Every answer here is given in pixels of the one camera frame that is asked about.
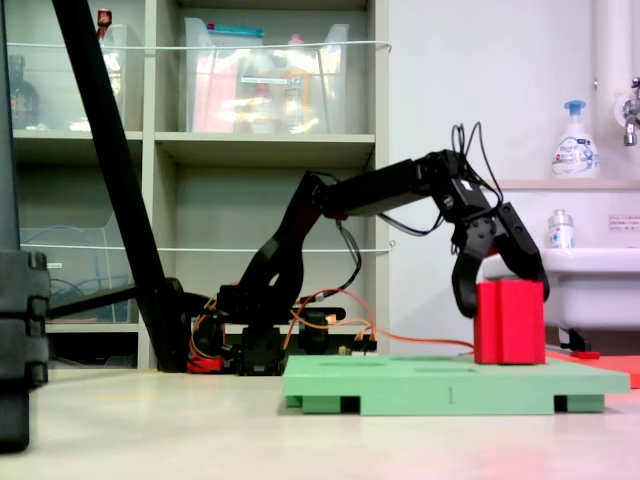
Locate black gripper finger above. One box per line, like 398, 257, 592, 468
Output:
451, 214, 499, 320
492, 201, 551, 303

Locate red cross columnar block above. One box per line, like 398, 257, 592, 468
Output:
473, 278, 547, 366

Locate green shape hole board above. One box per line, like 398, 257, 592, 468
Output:
282, 353, 631, 417

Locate small clear bottle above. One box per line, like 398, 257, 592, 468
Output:
544, 208, 575, 250

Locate white sink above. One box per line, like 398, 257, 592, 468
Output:
482, 247, 640, 332

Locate white foam soap pump bottle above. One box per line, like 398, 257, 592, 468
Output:
551, 99, 600, 180

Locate green circuit board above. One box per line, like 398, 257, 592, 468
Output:
337, 342, 380, 358

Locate red and black table clamp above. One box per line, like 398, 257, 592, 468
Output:
187, 304, 234, 375
298, 307, 347, 357

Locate metal faucet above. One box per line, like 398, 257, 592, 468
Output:
613, 76, 640, 148

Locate orange bottle with pink cap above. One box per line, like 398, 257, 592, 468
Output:
279, 33, 315, 134

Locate grey shelf unit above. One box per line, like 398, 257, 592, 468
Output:
4, 0, 392, 370

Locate large clear storage bin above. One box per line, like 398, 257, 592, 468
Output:
183, 17, 351, 135

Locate blue topped plastic bag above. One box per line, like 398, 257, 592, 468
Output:
207, 24, 265, 42

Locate narrow clear storage bin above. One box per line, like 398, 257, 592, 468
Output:
97, 23, 146, 132

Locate black tripod brace strut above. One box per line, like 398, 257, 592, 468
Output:
48, 285, 139, 320

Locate notched black tripod leg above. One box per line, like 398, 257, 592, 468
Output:
0, 249, 51, 454

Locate dark glass bottle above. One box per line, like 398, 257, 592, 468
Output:
7, 54, 41, 130

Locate long orange wire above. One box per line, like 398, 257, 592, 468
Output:
282, 287, 477, 357

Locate black gripper wire loop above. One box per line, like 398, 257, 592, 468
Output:
451, 121, 504, 211

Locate sink drain bracket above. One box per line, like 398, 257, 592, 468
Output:
545, 322, 594, 352

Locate wall notice label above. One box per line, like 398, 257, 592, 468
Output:
607, 214, 640, 233

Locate black arm wire bundle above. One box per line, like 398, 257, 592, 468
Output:
334, 209, 445, 301

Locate white cord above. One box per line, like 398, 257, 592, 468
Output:
7, 40, 393, 54
19, 240, 397, 255

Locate clear bin with cables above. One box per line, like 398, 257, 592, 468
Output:
19, 209, 140, 324

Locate dark grey upright post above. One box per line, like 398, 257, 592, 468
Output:
0, 0, 22, 252

